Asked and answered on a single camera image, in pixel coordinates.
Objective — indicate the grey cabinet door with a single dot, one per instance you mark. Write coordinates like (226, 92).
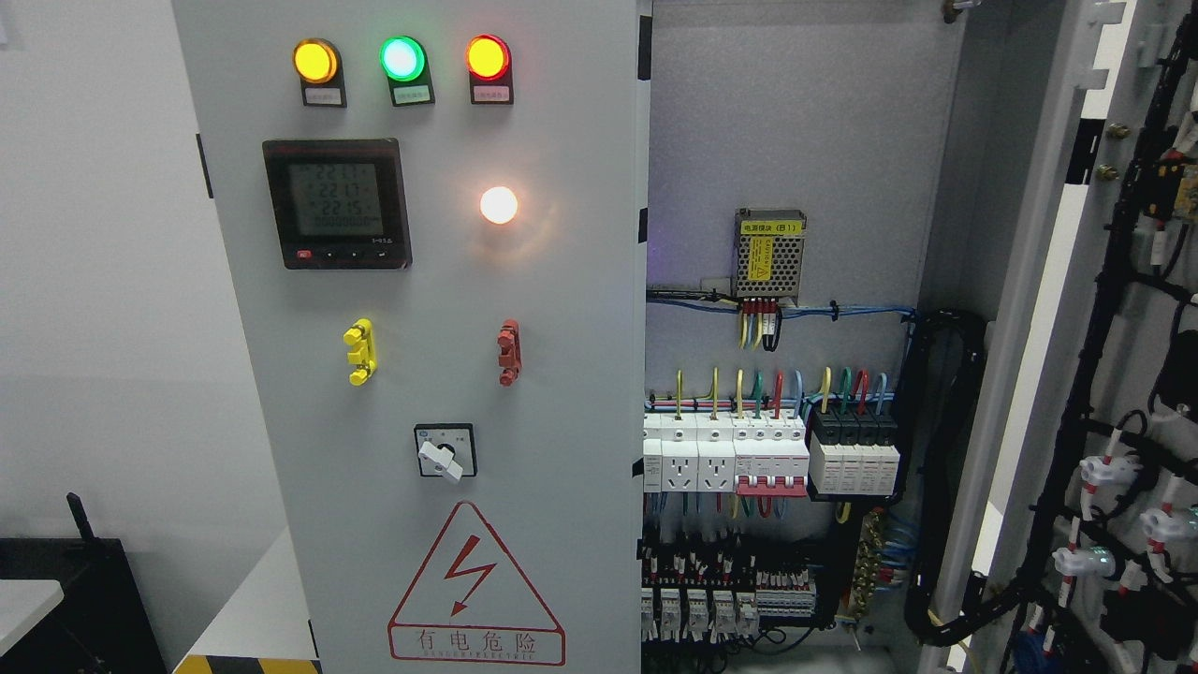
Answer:
(555, 451)
(1048, 99)

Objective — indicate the white socket module row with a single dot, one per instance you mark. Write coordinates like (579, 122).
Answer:
(688, 452)

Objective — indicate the white glowing lamp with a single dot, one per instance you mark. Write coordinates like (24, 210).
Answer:
(499, 205)

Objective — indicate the metal mesh power supply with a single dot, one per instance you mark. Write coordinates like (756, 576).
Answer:
(770, 249)

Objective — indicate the relay terminal row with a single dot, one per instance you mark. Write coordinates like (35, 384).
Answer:
(694, 592)

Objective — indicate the black white surge protector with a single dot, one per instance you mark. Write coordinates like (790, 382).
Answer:
(853, 453)

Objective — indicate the black digital power meter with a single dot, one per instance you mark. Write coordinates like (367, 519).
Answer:
(339, 204)

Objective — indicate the red electric hazard sticker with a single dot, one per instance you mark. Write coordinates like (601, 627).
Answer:
(471, 602)

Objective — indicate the red indicator light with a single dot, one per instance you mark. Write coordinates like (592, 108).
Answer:
(489, 67)

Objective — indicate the green indicator light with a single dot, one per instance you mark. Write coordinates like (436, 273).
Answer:
(407, 70)

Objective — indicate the brass ground terminal bar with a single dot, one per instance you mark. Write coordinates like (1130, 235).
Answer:
(867, 564)

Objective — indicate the yellow indicator light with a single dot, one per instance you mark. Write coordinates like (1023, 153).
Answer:
(319, 67)

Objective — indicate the black box with antenna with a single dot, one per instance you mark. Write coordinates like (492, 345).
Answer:
(101, 625)

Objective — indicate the red terminal post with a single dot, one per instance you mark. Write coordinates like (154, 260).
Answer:
(509, 352)

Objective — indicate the white rotary selector switch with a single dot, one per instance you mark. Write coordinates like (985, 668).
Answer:
(446, 450)

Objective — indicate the red handle circuit breaker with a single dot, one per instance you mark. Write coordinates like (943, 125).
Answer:
(771, 457)

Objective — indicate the yellow terminal post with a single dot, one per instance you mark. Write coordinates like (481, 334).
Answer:
(361, 352)

